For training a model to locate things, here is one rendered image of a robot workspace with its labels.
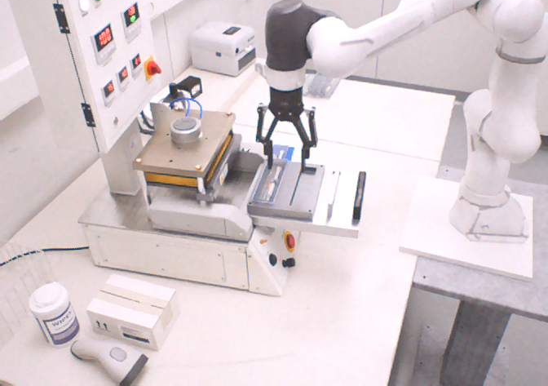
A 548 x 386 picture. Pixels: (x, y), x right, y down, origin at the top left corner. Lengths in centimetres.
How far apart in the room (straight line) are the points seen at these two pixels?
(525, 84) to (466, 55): 238
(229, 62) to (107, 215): 108
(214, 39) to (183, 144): 105
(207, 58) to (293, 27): 129
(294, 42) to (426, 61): 271
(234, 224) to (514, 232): 80
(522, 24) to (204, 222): 82
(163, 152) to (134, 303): 37
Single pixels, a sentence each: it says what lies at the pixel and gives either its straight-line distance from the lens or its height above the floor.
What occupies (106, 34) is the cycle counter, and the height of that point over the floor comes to 140.
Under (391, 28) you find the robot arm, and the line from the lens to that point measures 108.
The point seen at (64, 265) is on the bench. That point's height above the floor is 75.
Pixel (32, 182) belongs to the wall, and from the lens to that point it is 180.
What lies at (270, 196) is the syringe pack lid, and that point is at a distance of 129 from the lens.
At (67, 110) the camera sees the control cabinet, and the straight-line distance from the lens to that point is 124.
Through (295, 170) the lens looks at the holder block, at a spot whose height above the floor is 99.
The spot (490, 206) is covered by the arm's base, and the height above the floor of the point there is 88.
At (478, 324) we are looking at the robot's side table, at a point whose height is 40.
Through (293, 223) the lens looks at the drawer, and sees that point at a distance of 127.
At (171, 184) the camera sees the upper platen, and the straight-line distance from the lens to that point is 131.
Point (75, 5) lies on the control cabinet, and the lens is 113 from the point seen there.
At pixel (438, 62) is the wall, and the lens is 376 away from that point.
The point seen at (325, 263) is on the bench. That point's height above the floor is 75.
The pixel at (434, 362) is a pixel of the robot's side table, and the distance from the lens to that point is 222.
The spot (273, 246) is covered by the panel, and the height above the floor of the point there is 84.
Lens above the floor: 182
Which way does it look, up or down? 38 degrees down
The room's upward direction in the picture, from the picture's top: 2 degrees counter-clockwise
